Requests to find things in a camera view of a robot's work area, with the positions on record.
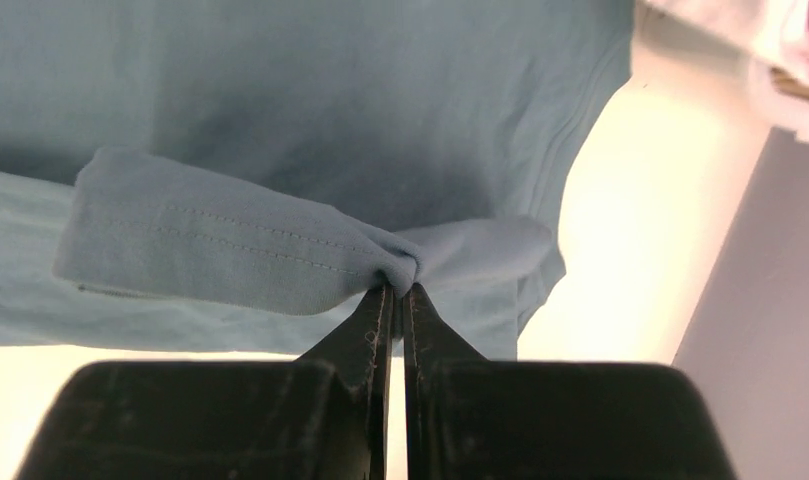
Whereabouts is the white t shirt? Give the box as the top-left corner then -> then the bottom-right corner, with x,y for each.
648,0 -> 809,87

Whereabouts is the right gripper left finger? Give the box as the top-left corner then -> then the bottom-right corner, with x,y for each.
17,286 -> 394,479

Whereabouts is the white plastic laundry basket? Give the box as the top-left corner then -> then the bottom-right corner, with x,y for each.
745,60 -> 809,144

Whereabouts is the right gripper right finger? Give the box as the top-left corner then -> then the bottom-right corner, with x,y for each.
402,285 -> 735,479

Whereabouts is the blue grey t shirt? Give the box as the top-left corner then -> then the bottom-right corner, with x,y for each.
0,1 -> 634,359

